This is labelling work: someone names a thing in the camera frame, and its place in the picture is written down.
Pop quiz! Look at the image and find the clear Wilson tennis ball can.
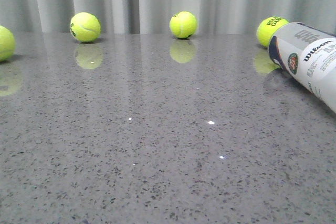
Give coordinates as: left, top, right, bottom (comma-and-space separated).
268, 22, 335, 111

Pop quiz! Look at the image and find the middle yellow tennis ball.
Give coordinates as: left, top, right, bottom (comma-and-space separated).
169, 11, 197, 39

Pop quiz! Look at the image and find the Roland Garros yellow tennis ball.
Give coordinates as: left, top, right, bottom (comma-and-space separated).
256, 16, 289, 48

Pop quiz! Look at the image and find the far left yellow tennis ball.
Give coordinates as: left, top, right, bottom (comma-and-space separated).
0, 26, 15, 62

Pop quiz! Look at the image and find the grey pleated curtain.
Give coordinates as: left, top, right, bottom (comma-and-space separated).
0, 0, 336, 35

